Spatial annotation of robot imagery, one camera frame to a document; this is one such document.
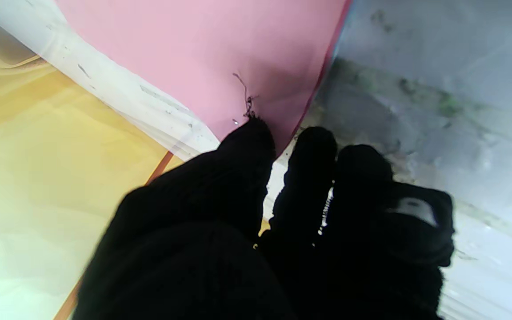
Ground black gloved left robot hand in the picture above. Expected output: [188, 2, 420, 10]
[73, 116, 456, 320]

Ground pink document folder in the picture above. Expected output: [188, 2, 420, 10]
[55, 0, 352, 157]

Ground floor lamp with wooden legs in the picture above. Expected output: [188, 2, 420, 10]
[54, 151, 176, 320]

